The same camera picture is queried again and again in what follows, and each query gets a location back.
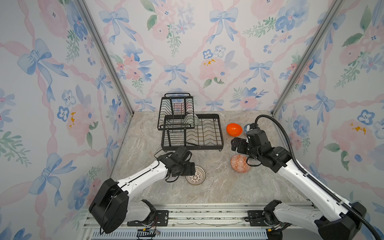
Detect brown white pattern bowl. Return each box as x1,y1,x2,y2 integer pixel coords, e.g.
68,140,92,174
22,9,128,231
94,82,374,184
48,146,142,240
186,166,206,186

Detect red geometric pattern bowl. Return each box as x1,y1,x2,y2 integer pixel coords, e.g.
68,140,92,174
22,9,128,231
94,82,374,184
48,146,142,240
231,155,251,174

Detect black wire dish rack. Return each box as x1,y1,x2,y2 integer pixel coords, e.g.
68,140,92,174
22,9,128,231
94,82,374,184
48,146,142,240
157,93,224,152

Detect green geometric pattern bowl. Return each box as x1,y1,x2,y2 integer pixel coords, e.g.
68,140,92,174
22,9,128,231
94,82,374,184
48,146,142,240
194,115,200,128

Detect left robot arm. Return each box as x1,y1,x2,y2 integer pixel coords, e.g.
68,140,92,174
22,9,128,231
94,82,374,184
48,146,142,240
89,147,196,234

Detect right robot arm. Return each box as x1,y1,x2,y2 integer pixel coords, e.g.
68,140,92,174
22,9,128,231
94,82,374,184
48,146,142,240
231,128,367,240

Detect orange plastic bowl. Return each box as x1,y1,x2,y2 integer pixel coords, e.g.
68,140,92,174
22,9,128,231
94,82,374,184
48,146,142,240
226,123,243,137

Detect blue triangle pattern bowl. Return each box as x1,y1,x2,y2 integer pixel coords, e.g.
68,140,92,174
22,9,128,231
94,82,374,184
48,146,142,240
244,124,251,133

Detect aluminium mounting rail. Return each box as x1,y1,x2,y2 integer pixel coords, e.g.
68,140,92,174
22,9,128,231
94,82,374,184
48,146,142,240
80,203,337,240

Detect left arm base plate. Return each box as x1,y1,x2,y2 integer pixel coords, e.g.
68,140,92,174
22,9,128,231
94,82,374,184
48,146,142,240
127,210,170,228

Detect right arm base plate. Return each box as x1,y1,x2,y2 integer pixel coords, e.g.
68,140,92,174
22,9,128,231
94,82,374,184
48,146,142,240
244,210,285,228

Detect right aluminium corner post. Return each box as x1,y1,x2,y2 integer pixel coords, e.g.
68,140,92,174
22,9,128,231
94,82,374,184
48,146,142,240
271,0,345,117

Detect aluminium corner post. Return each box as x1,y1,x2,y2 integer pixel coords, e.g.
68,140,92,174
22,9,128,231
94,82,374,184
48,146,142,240
271,0,345,117
74,0,134,117

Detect left aluminium corner post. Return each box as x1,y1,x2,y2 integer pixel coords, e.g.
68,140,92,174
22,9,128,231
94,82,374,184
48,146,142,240
74,0,134,117

